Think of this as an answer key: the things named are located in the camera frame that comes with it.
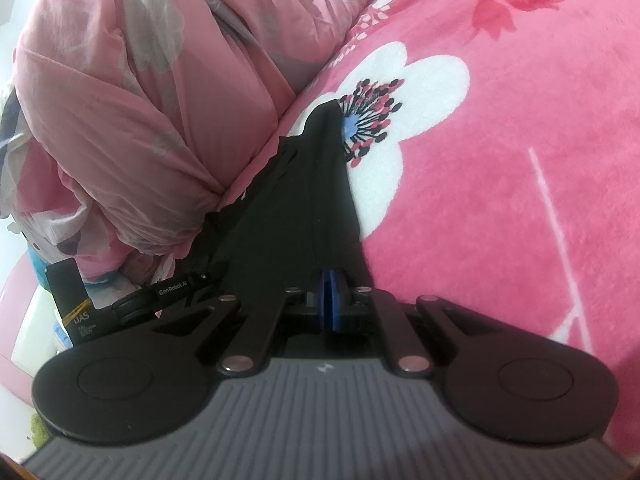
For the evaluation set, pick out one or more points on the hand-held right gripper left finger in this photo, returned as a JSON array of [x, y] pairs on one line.
[[325, 305]]

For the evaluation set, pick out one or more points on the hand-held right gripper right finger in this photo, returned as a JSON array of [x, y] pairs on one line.
[[339, 305]]

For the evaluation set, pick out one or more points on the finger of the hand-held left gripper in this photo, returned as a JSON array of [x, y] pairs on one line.
[[165, 292]]

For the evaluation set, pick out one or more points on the black printed t-shirt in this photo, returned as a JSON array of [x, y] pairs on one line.
[[300, 210]]

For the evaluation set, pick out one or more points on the pink patterned duvet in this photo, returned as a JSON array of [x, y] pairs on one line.
[[150, 85]]

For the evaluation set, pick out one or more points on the pink floral blanket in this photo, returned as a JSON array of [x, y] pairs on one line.
[[500, 135]]

